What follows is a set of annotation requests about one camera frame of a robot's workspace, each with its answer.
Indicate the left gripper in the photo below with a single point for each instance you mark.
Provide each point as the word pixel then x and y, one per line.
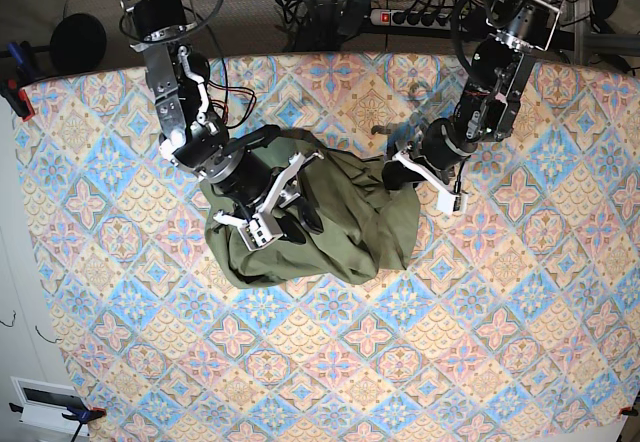
pixel 441 146

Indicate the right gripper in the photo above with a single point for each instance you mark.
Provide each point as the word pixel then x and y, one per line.
pixel 236 173

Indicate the olive green t-shirt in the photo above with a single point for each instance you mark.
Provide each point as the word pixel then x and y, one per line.
pixel 365 227

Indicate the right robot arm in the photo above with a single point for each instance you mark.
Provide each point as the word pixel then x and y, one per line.
pixel 268 203

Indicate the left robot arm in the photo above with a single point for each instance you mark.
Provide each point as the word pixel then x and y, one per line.
pixel 497 74

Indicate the patterned tile tablecloth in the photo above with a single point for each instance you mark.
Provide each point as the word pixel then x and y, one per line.
pixel 518 319

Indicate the black round stool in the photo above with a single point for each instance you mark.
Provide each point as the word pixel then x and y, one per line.
pixel 77 44

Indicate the orange clamp bottom left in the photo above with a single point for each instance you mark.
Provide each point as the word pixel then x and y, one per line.
pixel 82 414

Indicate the blue clamp left edge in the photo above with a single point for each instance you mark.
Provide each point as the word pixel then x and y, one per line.
pixel 12 89

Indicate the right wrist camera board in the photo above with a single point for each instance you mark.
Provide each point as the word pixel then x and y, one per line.
pixel 260 231

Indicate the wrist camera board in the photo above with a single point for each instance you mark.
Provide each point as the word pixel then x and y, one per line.
pixel 449 202
pixel 260 231

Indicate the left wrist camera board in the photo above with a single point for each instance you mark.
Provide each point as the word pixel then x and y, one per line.
pixel 449 202

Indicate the white power strip red switch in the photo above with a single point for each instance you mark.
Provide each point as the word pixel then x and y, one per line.
pixel 408 19

